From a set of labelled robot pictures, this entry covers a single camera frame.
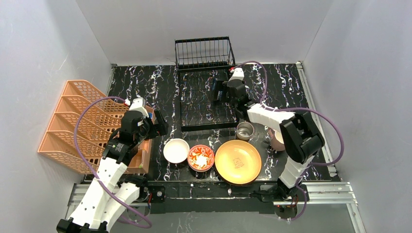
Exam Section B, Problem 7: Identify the white bowl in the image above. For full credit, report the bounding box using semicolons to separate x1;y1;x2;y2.
163;138;190;164

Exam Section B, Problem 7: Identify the black wire dish rack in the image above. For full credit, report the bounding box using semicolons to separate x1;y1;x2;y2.
175;36;239;132

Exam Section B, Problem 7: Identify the blue floral bowl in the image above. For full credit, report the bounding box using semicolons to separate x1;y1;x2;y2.
212;76;223;101

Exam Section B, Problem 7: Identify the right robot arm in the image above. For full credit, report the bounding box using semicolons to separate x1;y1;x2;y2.
211;79;325;189

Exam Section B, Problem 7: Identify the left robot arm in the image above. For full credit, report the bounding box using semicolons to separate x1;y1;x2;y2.
56;110;169;233

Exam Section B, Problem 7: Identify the stainless steel cup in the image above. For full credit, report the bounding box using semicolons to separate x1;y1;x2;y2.
236;121;255;141

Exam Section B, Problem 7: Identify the orange file organizer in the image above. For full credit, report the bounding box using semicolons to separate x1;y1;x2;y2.
38;80;128;174

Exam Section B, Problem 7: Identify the orange patterned bowl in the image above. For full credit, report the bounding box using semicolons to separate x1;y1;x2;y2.
187;145;215;172

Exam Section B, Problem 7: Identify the pink mug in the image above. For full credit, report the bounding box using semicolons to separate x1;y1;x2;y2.
268;128;285;151

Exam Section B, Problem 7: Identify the yellow plate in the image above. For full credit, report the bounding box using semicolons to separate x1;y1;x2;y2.
214;140;262;185

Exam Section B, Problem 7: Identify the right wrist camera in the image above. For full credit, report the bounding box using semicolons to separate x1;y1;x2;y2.
229;67;244;81

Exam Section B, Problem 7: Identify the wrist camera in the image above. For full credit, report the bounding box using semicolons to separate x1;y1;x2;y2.
229;67;244;81
129;97;149;117

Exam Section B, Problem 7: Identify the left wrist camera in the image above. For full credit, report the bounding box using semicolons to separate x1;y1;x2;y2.
129;97;149;117

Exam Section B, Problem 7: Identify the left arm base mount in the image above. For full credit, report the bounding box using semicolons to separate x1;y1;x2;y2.
117;174;166;203

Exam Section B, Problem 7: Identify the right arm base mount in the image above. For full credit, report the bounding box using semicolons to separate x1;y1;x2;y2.
249;181;309;222

